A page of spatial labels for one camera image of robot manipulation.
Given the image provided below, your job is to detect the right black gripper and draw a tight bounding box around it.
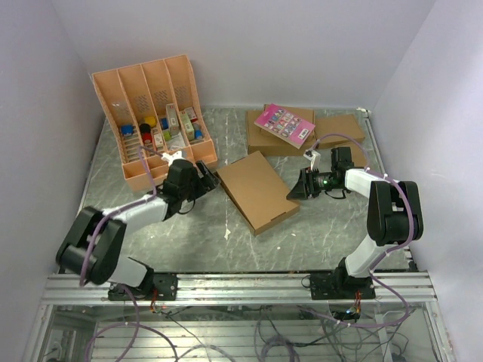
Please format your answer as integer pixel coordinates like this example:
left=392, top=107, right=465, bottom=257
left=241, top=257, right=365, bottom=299
left=287, top=167, right=340, bottom=200

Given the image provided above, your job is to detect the large cardboard box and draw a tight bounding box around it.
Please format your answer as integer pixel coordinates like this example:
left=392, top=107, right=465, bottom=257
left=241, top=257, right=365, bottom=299
left=217, top=151, right=300, bottom=236

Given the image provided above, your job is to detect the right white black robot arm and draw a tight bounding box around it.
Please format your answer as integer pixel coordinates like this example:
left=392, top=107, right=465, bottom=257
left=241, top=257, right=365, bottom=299
left=287, top=146, right=423, bottom=300

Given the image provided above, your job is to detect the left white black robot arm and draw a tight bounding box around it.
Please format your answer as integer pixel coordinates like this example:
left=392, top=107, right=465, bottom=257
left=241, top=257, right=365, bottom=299
left=56, top=158, right=220, bottom=301

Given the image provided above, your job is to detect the folded cardboard box under book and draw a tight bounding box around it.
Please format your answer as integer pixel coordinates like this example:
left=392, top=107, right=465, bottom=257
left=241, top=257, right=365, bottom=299
left=246, top=110, right=315, bottom=157

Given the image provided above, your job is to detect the small folded cardboard box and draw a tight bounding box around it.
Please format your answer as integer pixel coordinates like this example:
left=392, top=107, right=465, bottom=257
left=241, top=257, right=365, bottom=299
left=337, top=143, right=368, bottom=168

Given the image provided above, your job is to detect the folded cardboard box middle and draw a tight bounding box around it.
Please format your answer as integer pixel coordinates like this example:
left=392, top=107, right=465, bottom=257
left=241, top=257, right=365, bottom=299
left=315, top=114, right=365, bottom=149

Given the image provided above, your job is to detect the green white small carton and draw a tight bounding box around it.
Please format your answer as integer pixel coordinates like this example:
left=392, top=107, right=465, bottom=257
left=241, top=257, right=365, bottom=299
left=180, top=111, right=195, bottom=141

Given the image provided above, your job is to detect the pink paperback book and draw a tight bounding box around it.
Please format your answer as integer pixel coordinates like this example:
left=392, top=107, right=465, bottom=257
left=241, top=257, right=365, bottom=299
left=254, top=103, right=315, bottom=149

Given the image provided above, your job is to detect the peach plastic file organizer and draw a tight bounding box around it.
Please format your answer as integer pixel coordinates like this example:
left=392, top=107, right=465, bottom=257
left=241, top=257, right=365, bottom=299
left=91, top=55, right=218, bottom=191

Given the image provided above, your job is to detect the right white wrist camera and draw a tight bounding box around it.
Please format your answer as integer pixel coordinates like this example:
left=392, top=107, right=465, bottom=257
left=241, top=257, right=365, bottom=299
left=303, top=149, right=321, bottom=170

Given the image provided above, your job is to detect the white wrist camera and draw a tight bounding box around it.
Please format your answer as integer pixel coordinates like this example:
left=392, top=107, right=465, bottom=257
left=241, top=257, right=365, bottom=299
left=303, top=149, right=321, bottom=170
left=161, top=150, right=186, bottom=165

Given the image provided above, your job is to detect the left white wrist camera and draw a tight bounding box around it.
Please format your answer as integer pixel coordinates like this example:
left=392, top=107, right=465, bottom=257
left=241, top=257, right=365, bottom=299
left=161, top=150, right=186, bottom=165

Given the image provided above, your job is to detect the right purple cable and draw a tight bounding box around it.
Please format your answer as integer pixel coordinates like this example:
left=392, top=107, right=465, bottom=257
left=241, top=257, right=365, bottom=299
left=307, top=132, right=416, bottom=329

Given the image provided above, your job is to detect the purple cable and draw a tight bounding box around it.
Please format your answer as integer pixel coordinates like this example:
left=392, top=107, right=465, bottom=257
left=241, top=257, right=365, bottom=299
left=307, top=132, right=416, bottom=329
left=78, top=146, right=167, bottom=359

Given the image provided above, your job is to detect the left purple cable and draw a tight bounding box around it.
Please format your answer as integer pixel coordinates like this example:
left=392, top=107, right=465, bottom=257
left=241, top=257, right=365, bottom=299
left=78, top=146, right=167, bottom=359

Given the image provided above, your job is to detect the aluminium mounting rail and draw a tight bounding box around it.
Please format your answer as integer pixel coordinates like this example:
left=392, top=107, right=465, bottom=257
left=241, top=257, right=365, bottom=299
left=41, top=272, right=438, bottom=306

